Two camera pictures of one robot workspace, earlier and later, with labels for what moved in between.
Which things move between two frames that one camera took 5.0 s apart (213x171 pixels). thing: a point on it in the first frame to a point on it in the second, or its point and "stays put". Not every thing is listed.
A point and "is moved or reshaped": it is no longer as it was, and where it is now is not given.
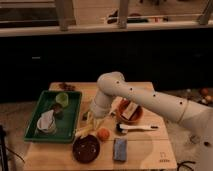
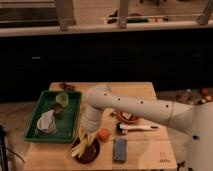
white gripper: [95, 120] to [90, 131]
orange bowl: [136, 116] stays put
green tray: [55, 117] stays put
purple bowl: [86, 149] stays put
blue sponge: [120, 149] stays put
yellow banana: [85, 131] is moved or reshaped
